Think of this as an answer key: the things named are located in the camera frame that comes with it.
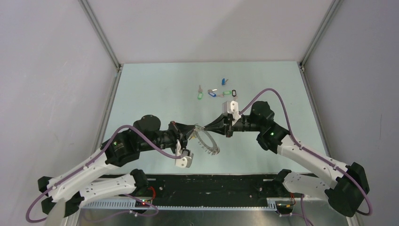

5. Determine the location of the blue tag key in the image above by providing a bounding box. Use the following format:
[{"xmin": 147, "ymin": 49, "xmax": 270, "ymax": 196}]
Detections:
[
  {"xmin": 221, "ymin": 78, "xmax": 228, "ymax": 86},
  {"xmin": 208, "ymin": 89, "xmax": 217, "ymax": 97}
]

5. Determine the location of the white slotted cable duct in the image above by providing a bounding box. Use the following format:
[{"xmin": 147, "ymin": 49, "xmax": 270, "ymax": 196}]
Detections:
[{"xmin": 82, "ymin": 199, "xmax": 286, "ymax": 211}]

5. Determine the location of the perforated metal ring disc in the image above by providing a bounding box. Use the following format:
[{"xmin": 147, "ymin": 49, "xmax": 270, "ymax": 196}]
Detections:
[{"xmin": 189, "ymin": 124, "xmax": 220, "ymax": 155}]

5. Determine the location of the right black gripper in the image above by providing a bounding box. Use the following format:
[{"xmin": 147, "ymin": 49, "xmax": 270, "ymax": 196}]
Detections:
[{"xmin": 204, "ymin": 113, "xmax": 263, "ymax": 138}]

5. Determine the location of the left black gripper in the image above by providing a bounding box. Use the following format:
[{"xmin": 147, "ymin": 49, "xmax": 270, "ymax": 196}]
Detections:
[{"xmin": 139, "ymin": 121, "xmax": 195, "ymax": 155}]

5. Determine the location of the green tag key left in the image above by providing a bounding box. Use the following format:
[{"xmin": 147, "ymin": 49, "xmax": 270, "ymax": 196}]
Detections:
[{"xmin": 197, "ymin": 85, "xmax": 203, "ymax": 100}]

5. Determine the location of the blue tag key far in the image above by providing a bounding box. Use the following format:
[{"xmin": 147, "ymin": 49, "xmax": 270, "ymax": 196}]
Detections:
[{"xmin": 221, "ymin": 78, "xmax": 228, "ymax": 86}]

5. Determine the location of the green tag key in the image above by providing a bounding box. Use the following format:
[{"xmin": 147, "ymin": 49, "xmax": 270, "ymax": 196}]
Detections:
[
  {"xmin": 197, "ymin": 85, "xmax": 203, "ymax": 100},
  {"xmin": 217, "ymin": 90, "xmax": 232, "ymax": 97}
]

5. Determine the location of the blue tag key centre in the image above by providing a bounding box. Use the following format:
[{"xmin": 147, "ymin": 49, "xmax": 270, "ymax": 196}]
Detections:
[{"xmin": 208, "ymin": 89, "xmax": 217, "ymax": 97}]

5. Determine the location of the black tag key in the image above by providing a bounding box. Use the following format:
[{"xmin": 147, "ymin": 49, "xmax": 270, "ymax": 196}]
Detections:
[{"xmin": 231, "ymin": 89, "xmax": 238, "ymax": 101}]

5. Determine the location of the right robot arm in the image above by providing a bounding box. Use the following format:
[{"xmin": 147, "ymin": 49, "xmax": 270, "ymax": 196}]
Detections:
[{"xmin": 204, "ymin": 101, "xmax": 370, "ymax": 217}]

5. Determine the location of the green tag key centre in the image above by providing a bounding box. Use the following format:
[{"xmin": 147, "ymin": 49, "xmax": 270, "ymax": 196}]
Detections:
[{"xmin": 217, "ymin": 90, "xmax": 232, "ymax": 97}]

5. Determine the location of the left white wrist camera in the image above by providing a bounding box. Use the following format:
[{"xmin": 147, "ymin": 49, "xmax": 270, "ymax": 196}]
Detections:
[{"xmin": 175, "ymin": 140, "xmax": 193, "ymax": 168}]

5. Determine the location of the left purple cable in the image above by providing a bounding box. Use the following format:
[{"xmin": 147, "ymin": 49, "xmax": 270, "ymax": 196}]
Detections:
[{"xmin": 25, "ymin": 124, "xmax": 183, "ymax": 224}]

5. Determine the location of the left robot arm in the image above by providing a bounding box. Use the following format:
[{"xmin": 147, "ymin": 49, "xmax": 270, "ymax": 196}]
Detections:
[{"xmin": 38, "ymin": 115, "xmax": 196, "ymax": 217}]

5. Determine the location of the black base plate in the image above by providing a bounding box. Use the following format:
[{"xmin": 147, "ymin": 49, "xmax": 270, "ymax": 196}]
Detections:
[{"xmin": 118, "ymin": 174, "xmax": 312, "ymax": 208}]

